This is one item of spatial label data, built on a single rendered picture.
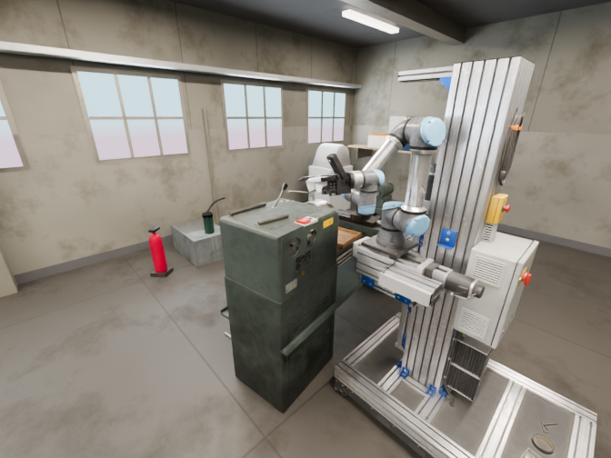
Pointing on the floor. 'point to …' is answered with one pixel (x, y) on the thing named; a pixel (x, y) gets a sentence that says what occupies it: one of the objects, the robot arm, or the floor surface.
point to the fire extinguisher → (158, 254)
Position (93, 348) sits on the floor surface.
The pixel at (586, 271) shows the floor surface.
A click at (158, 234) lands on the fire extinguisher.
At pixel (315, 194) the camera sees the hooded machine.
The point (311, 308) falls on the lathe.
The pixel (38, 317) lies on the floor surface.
